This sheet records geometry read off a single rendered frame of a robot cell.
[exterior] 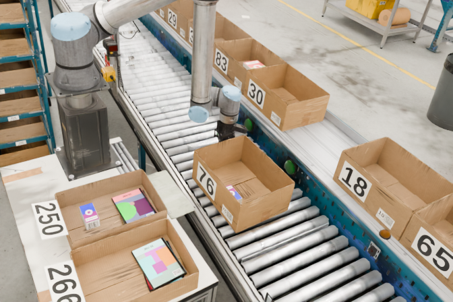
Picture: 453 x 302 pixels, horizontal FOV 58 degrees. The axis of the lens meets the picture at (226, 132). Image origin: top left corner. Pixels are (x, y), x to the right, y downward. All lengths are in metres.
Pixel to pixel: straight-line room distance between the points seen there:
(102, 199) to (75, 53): 0.64
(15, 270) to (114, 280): 1.17
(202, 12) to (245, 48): 1.24
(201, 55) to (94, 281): 0.93
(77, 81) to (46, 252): 0.68
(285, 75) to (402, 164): 0.91
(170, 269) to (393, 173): 1.12
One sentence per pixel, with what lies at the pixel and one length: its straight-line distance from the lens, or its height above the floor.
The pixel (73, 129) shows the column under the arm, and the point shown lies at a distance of 1.90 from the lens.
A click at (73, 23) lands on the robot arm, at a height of 1.45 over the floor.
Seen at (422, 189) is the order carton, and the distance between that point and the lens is 2.01.
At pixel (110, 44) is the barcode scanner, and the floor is 1.09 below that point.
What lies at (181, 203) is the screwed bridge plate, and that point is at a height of 0.75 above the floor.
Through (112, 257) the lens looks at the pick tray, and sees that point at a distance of 1.68.
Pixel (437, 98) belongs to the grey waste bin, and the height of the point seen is 0.25.
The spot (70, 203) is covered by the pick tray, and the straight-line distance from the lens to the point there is 1.88.
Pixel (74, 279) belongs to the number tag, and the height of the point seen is 0.85.
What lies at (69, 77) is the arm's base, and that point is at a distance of 1.79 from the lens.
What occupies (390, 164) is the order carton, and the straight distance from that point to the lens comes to 2.08.
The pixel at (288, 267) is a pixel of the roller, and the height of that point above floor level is 0.74.
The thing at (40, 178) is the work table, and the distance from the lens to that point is 2.06.
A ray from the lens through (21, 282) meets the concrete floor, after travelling 2.65.
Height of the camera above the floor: 2.09
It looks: 35 degrees down
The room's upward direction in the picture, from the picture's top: 7 degrees clockwise
